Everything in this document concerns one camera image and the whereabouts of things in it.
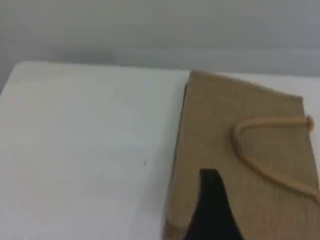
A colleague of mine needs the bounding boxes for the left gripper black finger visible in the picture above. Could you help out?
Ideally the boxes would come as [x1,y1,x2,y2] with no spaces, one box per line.
[186,168,245,240]

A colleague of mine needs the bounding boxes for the brown burlap tote bag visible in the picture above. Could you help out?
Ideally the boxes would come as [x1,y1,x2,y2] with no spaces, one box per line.
[162,69,320,240]

